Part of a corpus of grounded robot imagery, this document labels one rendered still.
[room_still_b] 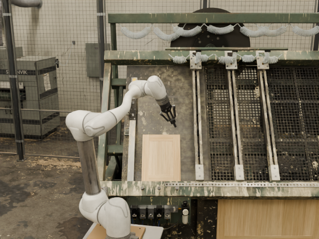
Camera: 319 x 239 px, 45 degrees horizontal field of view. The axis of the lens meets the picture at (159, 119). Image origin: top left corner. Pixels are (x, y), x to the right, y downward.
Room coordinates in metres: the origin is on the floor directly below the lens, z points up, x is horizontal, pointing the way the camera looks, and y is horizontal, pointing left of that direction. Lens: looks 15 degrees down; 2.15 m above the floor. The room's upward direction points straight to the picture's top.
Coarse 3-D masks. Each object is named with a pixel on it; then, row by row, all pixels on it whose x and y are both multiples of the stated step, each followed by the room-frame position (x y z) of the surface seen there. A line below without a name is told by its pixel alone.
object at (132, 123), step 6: (132, 78) 3.40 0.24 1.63; (132, 120) 3.13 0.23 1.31; (132, 126) 3.10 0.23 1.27; (132, 132) 3.06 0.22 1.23; (132, 138) 3.03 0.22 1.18; (132, 144) 2.99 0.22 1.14; (132, 150) 2.96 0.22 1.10; (132, 156) 2.92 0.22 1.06; (132, 162) 2.89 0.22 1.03; (132, 168) 2.86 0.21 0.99; (132, 174) 2.83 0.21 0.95; (132, 180) 2.80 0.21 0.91
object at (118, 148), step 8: (112, 80) 3.47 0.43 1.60; (120, 80) 3.47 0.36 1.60; (224, 80) 3.46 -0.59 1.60; (256, 80) 3.46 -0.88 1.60; (272, 80) 3.44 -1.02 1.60; (288, 80) 3.46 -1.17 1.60; (112, 88) 3.48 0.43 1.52; (120, 88) 3.44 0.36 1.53; (216, 88) 3.47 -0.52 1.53; (224, 88) 3.47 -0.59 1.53; (240, 88) 3.46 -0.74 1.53; (248, 88) 3.46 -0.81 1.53; (256, 88) 3.46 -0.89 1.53; (280, 88) 3.46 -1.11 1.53; (288, 88) 3.46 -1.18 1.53; (304, 88) 3.46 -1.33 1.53; (312, 88) 3.46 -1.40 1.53; (120, 96) 3.38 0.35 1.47; (272, 96) 3.37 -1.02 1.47; (120, 104) 3.33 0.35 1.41; (272, 112) 3.27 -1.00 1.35; (120, 120) 3.23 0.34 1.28; (272, 120) 3.22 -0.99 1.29; (120, 128) 3.18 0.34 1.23; (120, 136) 3.14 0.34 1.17; (120, 144) 3.12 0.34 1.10; (112, 152) 3.03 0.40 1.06; (120, 152) 3.03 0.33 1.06; (216, 152) 3.02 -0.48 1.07; (232, 152) 3.02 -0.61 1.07; (248, 152) 3.02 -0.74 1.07; (264, 152) 3.02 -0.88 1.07; (280, 152) 3.01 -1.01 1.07; (296, 152) 3.01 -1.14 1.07
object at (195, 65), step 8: (192, 56) 3.46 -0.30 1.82; (200, 56) 3.45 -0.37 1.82; (192, 64) 3.40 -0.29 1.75; (200, 64) 3.40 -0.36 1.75; (192, 72) 3.39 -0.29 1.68; (192, 80) 3.36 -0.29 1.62; (192, 88) 3.34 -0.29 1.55; (200, 112) 3.14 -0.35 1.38; (200, 120) 3.09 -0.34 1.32; (200, 128) 3.05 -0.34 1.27; (200, 136) 3.00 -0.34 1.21; (200, 144) 2.96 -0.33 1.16; (200, 152) 2.91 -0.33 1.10; (200, 160) 2.87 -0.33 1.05; (200, 168) 2.83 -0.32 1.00; (200, 176) 2.78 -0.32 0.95
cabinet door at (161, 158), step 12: (144, 144) 3.01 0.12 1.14; (156, 144) 3.02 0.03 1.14; (168, 144) 3.02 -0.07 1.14; (144, 156) 2.94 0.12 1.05; (156, 156) 2.95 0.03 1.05; (168, 156) 2.95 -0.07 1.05; (144, 168) 2.88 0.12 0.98; (156, 168) 2.88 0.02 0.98; (168, 168) 2.88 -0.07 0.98; (144, 180) 2.82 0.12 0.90; (156, 180) 2.82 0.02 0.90; (168, 180) 2.82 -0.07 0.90; (180, 180) 2.82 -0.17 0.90
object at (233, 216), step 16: (224, 208) 2.96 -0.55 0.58; (240, 208) 2.96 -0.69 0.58; (256, 208) 2.96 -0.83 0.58; (272, 208) 2.96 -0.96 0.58; (288, 208) 2.95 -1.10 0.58; (304, 208) 2.95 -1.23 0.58; (224, 224) 2.96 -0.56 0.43; (240, 224) 2.96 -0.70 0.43; (256, 224) 2.96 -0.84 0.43; (272, 224) 2.96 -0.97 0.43; (288, 224) 2.95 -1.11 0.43; (304, 224) 2.95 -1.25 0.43
